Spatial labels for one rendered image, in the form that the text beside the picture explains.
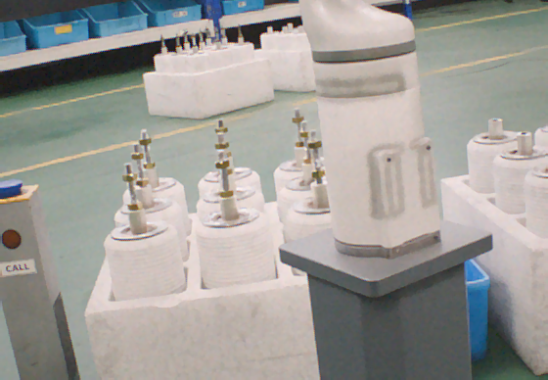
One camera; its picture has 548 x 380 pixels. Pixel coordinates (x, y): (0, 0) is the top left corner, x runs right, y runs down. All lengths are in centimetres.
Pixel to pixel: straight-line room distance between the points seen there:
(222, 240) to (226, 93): 246
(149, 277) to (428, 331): 43
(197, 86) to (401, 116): 272
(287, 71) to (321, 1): 312
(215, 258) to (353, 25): 45
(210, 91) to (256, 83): 24
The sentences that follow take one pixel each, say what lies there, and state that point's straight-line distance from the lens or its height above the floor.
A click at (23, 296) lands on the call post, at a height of 18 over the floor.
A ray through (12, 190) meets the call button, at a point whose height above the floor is 32.
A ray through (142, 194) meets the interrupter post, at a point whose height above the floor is 27.
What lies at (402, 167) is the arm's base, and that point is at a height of 38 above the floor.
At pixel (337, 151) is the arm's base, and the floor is 39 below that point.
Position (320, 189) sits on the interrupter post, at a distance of 109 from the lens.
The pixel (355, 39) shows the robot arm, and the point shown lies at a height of 49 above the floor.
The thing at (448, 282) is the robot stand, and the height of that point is 27.
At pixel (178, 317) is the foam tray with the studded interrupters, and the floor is 16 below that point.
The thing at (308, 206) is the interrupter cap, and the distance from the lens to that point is 111.
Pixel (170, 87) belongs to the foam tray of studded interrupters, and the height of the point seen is 13.
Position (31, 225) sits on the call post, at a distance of 114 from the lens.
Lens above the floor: 56
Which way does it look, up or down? 13 degrees down
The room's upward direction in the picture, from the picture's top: 8 degrees counter-clockwise
